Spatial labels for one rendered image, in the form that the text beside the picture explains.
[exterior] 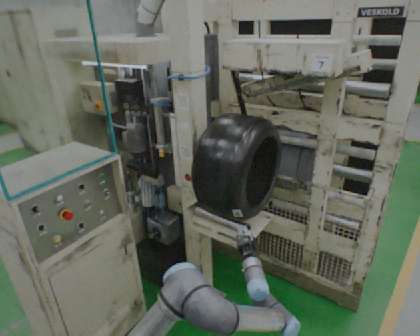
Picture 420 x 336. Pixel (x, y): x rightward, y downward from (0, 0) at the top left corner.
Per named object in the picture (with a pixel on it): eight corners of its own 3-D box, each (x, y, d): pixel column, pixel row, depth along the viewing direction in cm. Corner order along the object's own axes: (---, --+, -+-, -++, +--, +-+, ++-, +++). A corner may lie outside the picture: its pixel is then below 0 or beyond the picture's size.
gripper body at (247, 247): (251, 230, 133) (257, 251, 123) (255, 243, 138) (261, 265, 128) (234, 235, 134) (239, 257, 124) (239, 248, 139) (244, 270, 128)
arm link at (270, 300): (267, 325, 120) (263, 309, 114) (249, 305, 128) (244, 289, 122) (283, 312, 122) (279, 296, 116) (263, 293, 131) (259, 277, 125)
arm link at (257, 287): (251, 305, 116) (247, 292, 111) (246, 280, 125) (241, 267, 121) (272, 300, 116) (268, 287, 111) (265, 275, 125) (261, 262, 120)
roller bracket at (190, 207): (186, 220, 179) (185, 205, 175) (223, 190, 208) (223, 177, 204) (191, 222, 177) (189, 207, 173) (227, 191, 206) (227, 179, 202)
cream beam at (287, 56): (221, 70, 171) (221, 41, 164) (243, 64, 189) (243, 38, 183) (335, 78, 139) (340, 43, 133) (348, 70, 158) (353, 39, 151)
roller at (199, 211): (198, 206, 182) (195, 213, 181) (194, 205, 178) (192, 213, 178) (251, 225, 164) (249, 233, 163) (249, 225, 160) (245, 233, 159)
